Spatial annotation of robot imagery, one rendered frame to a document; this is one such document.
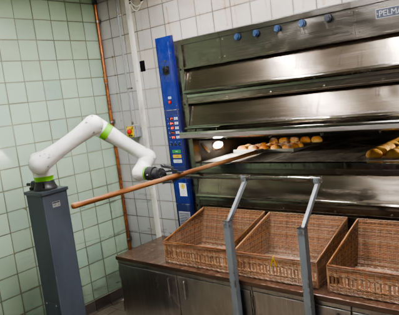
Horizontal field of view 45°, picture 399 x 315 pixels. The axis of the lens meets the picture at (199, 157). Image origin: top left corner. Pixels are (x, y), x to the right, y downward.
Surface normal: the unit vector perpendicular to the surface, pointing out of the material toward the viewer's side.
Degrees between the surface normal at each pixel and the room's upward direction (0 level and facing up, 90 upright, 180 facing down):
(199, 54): 90
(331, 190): 70
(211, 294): 90
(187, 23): 90
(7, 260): 90
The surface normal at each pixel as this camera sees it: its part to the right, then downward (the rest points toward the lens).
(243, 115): -0.64, -0.18
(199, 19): -0.64, 0.17
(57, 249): 0.77, -0.01
